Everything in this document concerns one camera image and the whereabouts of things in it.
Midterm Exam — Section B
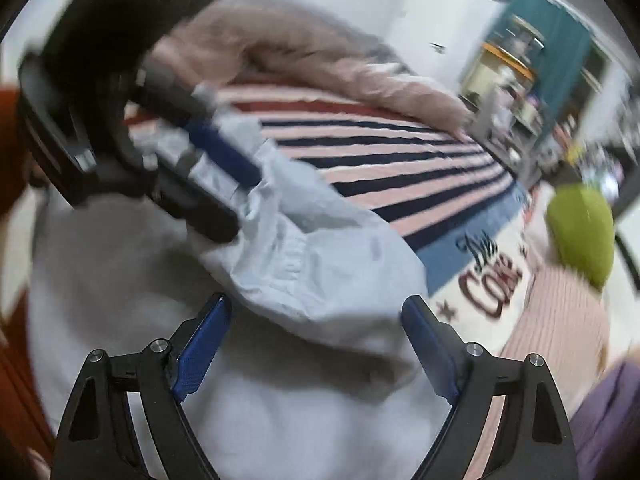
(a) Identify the striped bed sheet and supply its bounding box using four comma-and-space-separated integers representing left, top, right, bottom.
122, 82, 621, 361

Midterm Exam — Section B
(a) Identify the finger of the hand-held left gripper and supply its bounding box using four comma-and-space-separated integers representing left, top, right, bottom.
137, 67, 264, 187
150, 149, 241, 244

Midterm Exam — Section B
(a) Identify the yellow framed cabinet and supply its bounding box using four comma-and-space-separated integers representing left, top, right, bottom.
457, 42, 536, 111

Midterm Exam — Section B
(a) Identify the pink and grey quilt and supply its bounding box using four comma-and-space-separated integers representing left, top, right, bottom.
150, 0, 473, 136

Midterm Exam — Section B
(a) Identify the person's left forearm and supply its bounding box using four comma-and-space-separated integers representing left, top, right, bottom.
0, 87, 32, 216

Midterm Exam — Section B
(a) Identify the green plush pillow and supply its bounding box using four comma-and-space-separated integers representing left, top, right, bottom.
545, 184, 616, 291

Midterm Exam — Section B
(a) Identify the light grey-blue jacket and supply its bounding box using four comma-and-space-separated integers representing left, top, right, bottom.
25, 110, 453, 480

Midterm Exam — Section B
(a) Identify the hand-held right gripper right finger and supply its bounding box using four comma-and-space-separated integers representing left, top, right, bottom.
400, 294, 581, 480

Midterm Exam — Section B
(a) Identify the teal curtain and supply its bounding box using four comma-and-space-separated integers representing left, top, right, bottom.
505, 0, 593, 136

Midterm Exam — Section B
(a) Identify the purple knit sweater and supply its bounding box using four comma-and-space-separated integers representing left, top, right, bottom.
570, 357, 640, 480

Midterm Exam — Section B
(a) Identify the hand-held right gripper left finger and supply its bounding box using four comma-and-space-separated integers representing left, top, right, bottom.
52, 294, 233, 480

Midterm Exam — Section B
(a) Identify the white door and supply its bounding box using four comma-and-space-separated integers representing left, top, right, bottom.
385, 0, 476, 96

